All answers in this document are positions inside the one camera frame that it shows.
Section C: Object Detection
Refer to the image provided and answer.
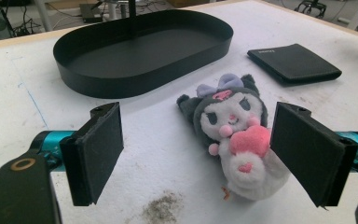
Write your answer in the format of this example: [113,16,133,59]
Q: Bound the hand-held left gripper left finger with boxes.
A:
[31,102,125,207]

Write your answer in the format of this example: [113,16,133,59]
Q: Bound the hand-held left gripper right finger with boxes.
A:
[269,102,358,208]

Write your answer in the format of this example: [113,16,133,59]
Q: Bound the black and white plush toy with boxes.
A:
[176,73,291,202]

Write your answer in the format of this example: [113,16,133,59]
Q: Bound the black oval tray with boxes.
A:
[52,8,234,100]

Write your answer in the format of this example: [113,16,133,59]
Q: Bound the black folded pouch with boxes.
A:
[246,43,343,87]

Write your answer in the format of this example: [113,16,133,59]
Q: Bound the black office chair base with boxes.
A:
[294,0,328,19]

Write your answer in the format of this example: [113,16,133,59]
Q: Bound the white table leg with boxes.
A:
[33,0,54,32]

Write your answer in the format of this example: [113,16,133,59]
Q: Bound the black pole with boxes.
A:
[128,0,137,18]

